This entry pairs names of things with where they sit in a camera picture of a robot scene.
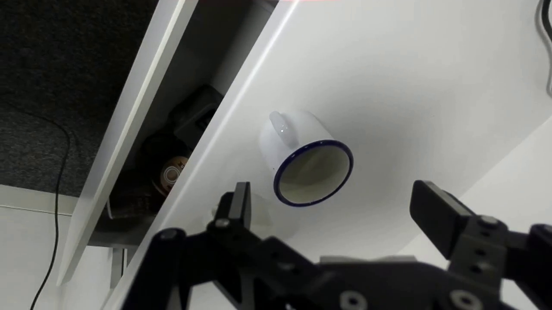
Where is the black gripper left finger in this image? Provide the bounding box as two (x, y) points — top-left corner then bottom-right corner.
(122, 181), (324, 310)

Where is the thin black floor cable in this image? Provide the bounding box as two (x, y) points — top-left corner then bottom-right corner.
(27, 110), (77, 310)

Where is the white kitchen drawer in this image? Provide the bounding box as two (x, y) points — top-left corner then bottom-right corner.
(55, 0), (301, 290)

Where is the black box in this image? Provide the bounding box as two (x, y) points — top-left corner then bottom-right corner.
(167, 83), (225, 148)

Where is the round brown spool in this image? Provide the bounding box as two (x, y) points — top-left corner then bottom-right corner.
(139, 133), (191, 200)

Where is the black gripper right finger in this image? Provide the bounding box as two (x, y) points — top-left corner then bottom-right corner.
(408, 179), (552, 310)

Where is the white robot base table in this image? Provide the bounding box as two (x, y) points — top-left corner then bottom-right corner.
(0, 183), (125, 310)

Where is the black microwave power cable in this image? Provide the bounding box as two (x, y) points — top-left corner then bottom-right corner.
(536, 0), (552, 98)

